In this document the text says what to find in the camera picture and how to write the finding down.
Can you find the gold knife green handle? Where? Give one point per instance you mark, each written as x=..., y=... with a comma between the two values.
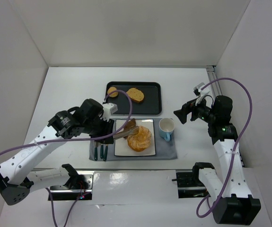
x=105, y=153

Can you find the blue white mug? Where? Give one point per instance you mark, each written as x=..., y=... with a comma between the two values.
x=166, y=127

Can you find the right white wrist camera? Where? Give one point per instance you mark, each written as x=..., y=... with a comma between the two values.
x=201, y=92

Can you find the gold spoon green handle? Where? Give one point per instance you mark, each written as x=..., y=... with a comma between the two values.
x=101, y=151

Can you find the small round bun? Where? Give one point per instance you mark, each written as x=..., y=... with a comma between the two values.
x=112, y=92

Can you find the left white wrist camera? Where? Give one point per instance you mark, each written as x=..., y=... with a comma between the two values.
x=108, y=110

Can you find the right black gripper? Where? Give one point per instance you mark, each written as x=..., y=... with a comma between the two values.
x=188, y=111

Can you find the white square plate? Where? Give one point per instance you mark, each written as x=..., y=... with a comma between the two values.
x=121, y=148

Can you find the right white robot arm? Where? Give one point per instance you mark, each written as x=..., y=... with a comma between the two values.
x=233, y=202

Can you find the aluminium frame post right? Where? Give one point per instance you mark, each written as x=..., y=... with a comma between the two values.
x=215, y=87

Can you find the grey cloth placemat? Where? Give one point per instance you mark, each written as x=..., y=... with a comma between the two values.
x=164, y=150

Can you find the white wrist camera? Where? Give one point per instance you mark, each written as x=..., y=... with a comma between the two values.
x=108, y=110
x=201, y=92

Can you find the sliced loaf cake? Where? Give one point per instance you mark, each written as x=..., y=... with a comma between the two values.
x=135, y=95

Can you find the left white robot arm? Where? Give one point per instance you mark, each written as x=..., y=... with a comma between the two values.
x=17, y=177

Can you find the large sugared round bread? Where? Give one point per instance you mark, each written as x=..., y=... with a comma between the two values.
x=140, y=141

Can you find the gold fork green handle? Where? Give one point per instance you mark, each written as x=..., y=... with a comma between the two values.
x=95, y=151

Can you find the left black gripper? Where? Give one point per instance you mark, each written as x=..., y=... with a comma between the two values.
x=108, y=130

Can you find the brown chocolate croissant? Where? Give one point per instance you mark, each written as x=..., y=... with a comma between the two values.
x=131, y=126

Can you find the silver metal tongs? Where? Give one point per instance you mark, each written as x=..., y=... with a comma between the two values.
x=122, y=134

